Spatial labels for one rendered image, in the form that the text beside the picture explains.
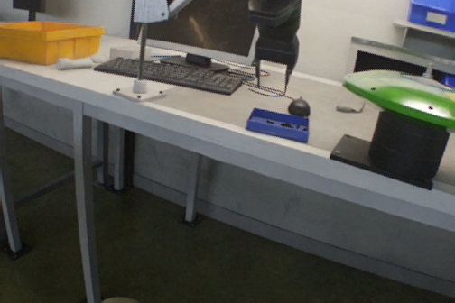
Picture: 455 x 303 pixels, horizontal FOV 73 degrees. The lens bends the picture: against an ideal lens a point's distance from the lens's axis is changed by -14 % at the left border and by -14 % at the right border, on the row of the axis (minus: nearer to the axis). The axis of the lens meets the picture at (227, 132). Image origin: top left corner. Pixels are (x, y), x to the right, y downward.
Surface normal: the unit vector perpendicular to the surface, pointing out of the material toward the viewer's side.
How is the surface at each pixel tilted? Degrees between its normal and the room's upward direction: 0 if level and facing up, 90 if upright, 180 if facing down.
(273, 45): 114
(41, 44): 94
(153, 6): 90
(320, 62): 90
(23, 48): 94
